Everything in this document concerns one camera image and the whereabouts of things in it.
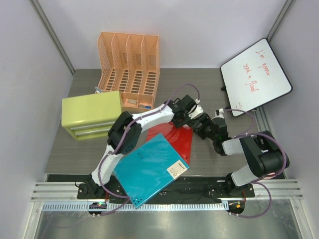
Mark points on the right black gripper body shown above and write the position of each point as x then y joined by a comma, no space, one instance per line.
205,130

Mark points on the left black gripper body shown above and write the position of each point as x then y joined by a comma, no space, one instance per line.
186,120

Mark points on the red A4 folder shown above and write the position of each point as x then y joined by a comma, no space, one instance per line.
179,138

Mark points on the blue and grey marker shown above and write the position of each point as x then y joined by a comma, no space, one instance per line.
145,106

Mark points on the small white eraser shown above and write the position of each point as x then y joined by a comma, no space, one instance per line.
131,101

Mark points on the teal A4 folder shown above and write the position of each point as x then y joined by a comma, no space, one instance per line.
149,169

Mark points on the orange plastic file organizer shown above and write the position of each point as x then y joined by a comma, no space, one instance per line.
130,64

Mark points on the blue white pen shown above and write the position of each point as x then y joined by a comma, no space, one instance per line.
98,90

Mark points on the green metal drawer cabinet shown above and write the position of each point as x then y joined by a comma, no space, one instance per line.
89,116

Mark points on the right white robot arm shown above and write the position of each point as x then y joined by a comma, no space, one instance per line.
264,157

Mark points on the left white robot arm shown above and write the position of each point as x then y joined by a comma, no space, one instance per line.
125,133

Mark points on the small whiteboard with writing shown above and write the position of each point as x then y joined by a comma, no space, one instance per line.
253,78

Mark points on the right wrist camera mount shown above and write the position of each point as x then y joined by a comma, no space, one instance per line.
219,113

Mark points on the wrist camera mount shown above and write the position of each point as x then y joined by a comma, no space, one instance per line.
196,110
219,113

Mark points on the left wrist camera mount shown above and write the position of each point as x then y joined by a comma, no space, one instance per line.
196,110

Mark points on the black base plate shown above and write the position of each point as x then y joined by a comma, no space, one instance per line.
182,190

